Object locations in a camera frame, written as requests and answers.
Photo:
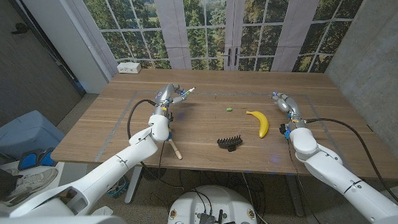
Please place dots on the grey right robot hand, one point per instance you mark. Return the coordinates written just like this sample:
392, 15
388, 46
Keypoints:
290, 107

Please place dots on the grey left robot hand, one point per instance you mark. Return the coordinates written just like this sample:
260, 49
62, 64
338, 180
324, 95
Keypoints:
164, 95

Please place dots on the green and white marker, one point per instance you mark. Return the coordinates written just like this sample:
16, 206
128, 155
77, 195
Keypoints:
189, 92

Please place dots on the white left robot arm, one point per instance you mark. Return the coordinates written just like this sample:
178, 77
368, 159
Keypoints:
102, 177

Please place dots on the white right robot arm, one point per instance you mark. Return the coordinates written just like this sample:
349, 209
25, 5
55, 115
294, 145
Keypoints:
335, 177

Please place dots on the yellow toy banana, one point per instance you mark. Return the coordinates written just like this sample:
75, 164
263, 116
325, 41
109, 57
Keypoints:
263, 123

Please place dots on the colourful striped wooden maraca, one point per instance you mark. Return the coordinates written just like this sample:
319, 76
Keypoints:
175, 150

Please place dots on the teal basket of toy eggs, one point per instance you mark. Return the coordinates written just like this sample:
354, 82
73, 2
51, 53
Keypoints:
119, 188

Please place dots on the white power strip box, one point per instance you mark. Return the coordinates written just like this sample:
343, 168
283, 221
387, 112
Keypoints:
129, 67

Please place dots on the printed window backdrop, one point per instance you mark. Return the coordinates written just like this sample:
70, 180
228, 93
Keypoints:
186, 31

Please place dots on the black comb brush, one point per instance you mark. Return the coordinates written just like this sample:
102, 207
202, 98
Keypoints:
230, 143

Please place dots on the black round floor base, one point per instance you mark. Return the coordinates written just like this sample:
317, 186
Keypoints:
154, 173

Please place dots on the white table leg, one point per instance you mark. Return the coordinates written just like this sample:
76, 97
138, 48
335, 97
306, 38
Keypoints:
294, 196
133, 186

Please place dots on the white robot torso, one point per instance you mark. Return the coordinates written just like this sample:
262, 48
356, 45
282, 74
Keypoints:
211, 202

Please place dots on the white crumpled paper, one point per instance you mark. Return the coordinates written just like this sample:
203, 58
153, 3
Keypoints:
102, 211

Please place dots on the blue and black slipper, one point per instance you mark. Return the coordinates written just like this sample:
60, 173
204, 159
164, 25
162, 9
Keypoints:
28, 160
48, 158

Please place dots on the blue-grey storage box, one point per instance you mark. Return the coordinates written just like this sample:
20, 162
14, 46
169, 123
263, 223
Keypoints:
28, 133

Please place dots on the grey and white sneaker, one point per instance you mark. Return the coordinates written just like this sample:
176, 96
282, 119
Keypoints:
31, 183

